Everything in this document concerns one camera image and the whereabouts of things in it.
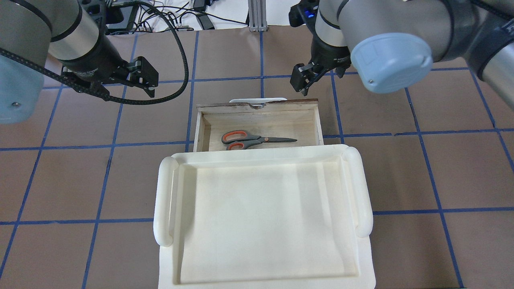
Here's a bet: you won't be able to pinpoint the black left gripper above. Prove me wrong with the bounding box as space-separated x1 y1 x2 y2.
60 56 159 98

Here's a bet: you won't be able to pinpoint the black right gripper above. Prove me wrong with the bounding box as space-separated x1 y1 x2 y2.
290 38 352 96

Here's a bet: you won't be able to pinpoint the light wooden drawer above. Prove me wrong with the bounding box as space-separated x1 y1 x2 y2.
193 98 324 152

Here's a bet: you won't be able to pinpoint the orange grey scissors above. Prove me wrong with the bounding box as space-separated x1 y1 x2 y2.
221 130 297 151

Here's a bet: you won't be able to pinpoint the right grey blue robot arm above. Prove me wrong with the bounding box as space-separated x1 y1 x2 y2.
289 0 514 107

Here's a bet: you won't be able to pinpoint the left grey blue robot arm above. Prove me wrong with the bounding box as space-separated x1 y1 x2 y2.
1 0 159 124

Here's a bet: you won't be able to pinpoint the cream plastic tray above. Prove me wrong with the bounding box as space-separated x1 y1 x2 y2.
153 144 376 289

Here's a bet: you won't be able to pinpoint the aluminium frame post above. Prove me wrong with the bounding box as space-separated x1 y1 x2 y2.
248 0 268 32

